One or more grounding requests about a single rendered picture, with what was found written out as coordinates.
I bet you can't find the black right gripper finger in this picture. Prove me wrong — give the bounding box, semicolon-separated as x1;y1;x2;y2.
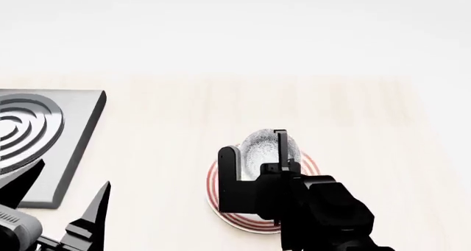
260;128;301;177
218;145;259;215

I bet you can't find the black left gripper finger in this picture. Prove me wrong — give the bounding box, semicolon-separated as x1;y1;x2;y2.
0;158;46;209
60;180;112;251

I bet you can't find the translucent patterned bowl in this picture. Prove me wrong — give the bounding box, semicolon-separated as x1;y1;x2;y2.
238;128;304;182

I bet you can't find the white plate with red rings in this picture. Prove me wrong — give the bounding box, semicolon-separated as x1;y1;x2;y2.
205;143;321;234

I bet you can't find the grey flat stove burner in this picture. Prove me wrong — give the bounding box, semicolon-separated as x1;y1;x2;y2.
0;89;107;210

